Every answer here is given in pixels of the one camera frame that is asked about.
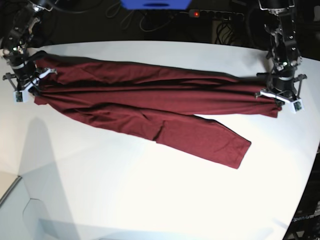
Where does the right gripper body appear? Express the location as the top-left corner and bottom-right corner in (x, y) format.
(2, 67), (58, 93)

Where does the blue box at top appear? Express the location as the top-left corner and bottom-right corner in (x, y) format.
(120, 0), (191, 10)

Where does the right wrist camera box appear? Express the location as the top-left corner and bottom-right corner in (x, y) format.
(13, 90), (29, 103)

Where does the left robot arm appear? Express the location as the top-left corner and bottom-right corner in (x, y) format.
(255, 0), (307, 113)

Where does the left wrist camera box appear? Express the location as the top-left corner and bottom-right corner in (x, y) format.
(290, 99), (304, 114)

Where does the black power strip red light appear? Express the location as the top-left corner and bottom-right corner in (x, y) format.
(188, 9), (245, 22)

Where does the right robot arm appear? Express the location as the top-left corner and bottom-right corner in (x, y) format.
(2, 0), (57, 103)

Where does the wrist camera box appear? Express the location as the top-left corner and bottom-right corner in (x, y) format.
(13, 90), (29, 103)
(290, 99), (304, 114)

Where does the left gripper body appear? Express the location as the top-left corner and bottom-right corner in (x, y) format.
(254, 73), (307, 107)

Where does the dark red t-shirt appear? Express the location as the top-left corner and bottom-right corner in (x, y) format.
(34, 55), (282, 169)

